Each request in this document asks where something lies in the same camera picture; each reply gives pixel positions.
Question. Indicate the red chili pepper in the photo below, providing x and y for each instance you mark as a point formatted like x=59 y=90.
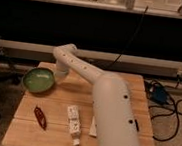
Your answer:
x=40 y=117

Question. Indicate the white rectangular box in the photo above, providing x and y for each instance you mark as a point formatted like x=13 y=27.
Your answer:
x=92 y=130

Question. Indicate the black smartphone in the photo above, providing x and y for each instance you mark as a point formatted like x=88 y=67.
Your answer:
x=137 y=125

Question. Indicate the blue power adapter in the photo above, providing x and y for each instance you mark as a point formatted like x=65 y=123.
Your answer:
x=159 y=95

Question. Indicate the white labelled bottle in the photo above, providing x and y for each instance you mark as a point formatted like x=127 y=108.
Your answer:
x=74 y=124

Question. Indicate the green ceramic bowl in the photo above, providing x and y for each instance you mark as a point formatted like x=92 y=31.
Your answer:
x=38 y=80

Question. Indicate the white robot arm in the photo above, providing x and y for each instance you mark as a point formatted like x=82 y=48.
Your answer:
x=114 y=119

